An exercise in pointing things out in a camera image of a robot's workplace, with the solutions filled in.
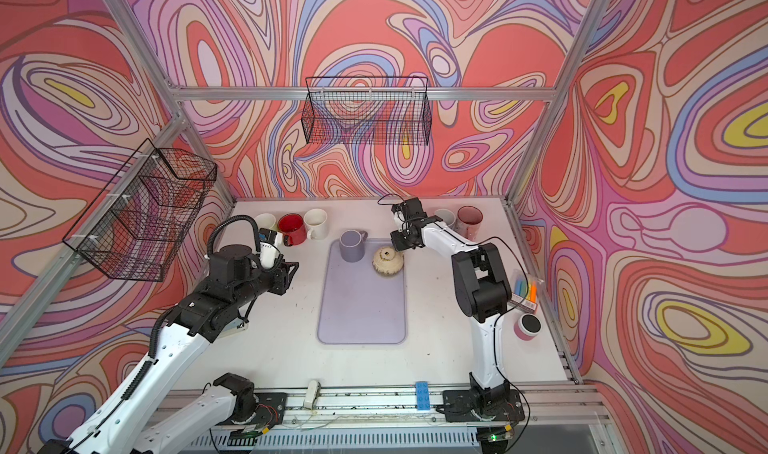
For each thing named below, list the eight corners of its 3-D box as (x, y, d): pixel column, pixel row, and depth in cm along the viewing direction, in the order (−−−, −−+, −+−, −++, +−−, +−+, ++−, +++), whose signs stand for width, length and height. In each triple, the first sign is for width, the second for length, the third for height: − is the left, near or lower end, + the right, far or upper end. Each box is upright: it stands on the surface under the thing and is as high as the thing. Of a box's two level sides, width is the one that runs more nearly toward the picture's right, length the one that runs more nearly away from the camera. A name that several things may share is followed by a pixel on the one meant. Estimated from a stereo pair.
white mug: (305, 247, 105) (299, 233, 99) (310, 223, 113) (305, 208, 106) (327, 247, 105) (323, 233, 99) (331, 223, 113) (328, 208, 106)
